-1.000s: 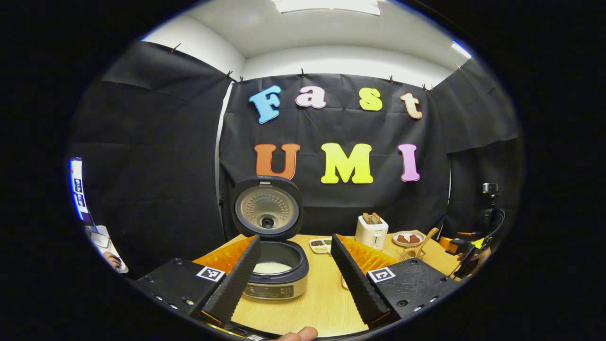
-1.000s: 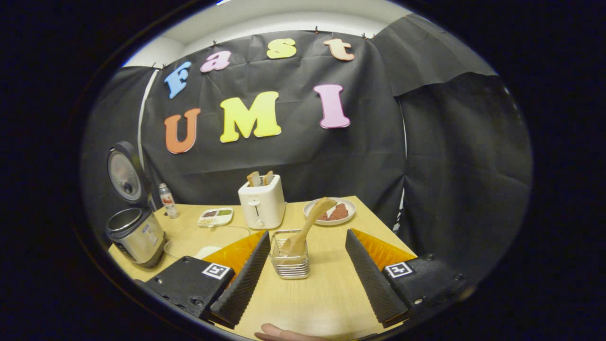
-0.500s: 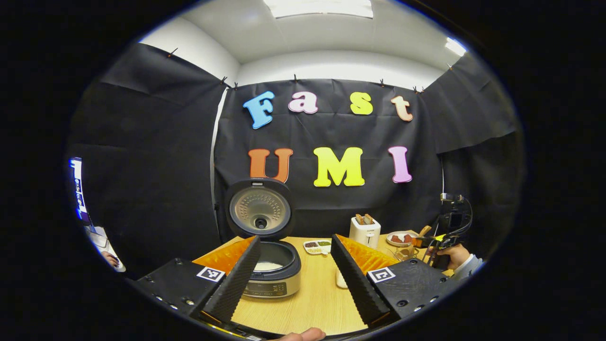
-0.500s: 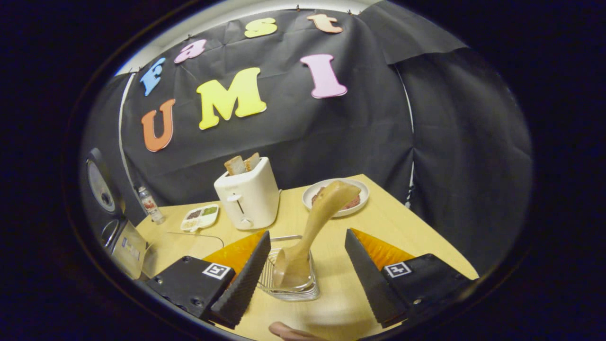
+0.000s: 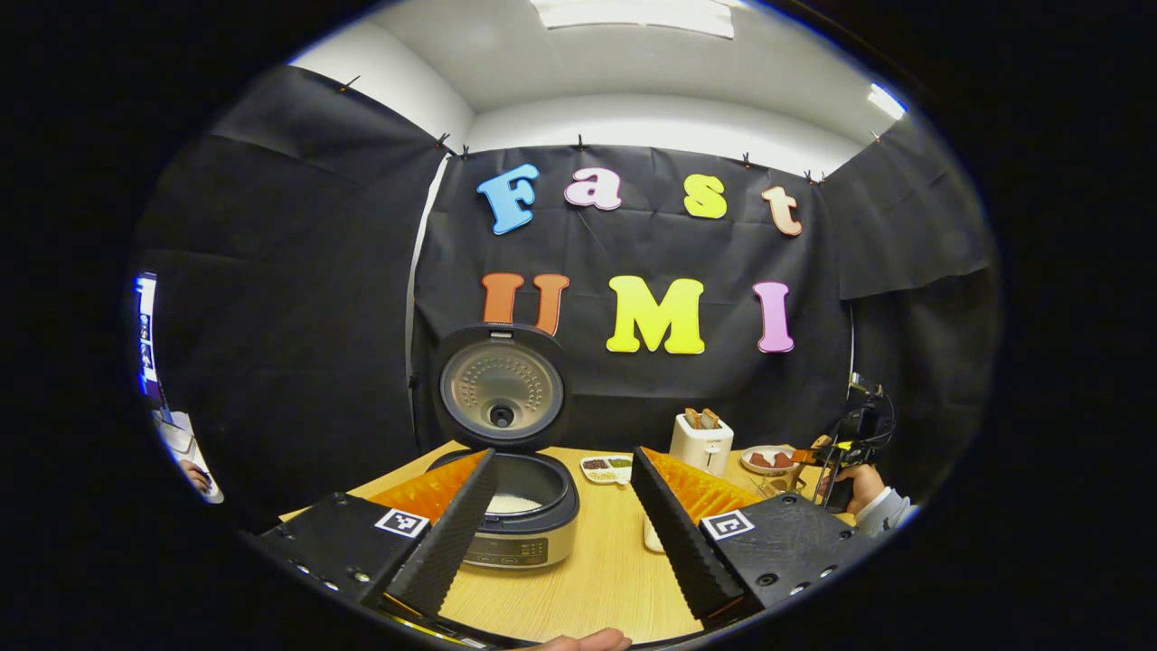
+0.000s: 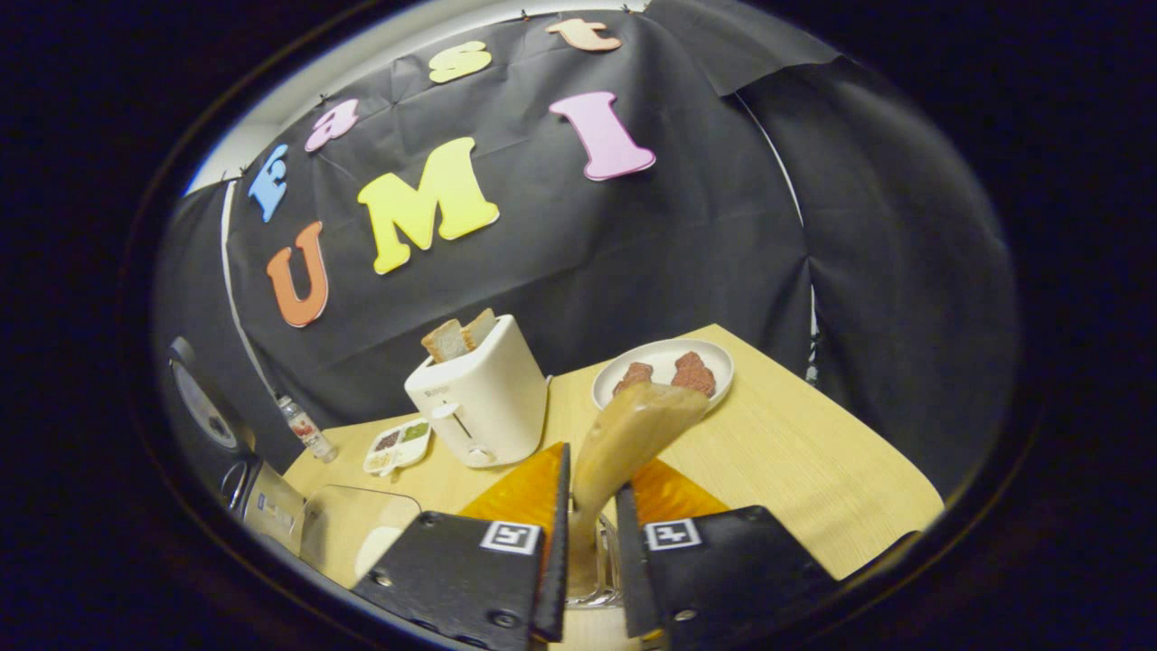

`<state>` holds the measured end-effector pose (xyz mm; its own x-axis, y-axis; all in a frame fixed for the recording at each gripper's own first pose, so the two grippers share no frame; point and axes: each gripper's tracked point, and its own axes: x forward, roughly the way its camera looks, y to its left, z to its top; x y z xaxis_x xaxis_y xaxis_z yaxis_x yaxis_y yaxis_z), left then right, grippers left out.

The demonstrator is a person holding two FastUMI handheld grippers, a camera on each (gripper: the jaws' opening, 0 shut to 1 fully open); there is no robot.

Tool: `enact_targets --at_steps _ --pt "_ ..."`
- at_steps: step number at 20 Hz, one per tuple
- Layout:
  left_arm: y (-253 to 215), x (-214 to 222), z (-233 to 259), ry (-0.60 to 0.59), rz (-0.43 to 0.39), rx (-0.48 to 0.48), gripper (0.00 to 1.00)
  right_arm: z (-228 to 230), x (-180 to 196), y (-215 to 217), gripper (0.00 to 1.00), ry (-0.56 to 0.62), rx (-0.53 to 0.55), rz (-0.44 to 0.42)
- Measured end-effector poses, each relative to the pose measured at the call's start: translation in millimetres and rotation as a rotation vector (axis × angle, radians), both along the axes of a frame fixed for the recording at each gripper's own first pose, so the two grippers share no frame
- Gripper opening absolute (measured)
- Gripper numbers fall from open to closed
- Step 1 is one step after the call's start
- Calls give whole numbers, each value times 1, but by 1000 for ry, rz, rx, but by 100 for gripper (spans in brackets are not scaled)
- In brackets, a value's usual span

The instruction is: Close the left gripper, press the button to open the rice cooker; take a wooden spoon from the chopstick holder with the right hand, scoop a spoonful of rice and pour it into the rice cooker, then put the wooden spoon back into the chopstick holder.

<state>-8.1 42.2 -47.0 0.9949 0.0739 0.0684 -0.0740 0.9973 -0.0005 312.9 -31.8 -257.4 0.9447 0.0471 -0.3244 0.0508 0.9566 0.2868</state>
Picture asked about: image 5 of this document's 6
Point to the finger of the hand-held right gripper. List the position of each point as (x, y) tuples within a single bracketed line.
[(813, 452)]

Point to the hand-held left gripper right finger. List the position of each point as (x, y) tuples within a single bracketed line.
[(678, 533)]

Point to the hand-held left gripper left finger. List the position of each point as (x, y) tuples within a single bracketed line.
[(452, 524)]

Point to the wooden spoon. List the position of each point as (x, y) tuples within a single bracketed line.
[(821, 442)]

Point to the clear box of white rice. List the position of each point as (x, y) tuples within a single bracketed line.
[(653, 538)]

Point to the clear chopstick holder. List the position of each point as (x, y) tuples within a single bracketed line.
[(779, 485)]

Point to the white rice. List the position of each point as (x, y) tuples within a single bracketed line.
[(513, 504)]

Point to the grey rice cooker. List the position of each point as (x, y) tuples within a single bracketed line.
[(502, 389)]

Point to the round plate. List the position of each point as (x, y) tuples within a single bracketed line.
[(764, 471)]

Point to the white toaster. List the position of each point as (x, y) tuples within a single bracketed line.
[(700, 448)]

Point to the white divided grain dish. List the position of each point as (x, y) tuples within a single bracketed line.
[(606, 468)]

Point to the toast slice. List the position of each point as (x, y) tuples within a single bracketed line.
[(710, 419), (692, 419)]

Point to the black backdrop cloth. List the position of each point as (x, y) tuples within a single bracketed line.
[(633, 389)]

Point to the white side desk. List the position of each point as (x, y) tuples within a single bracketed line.
[(185, 443)]

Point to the small ceiling light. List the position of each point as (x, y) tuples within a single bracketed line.
[(886, 101)]

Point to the computer monitor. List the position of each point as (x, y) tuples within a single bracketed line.
[(147, 334)]

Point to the ceiling light panel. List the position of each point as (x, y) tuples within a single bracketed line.
[(633, 14)]

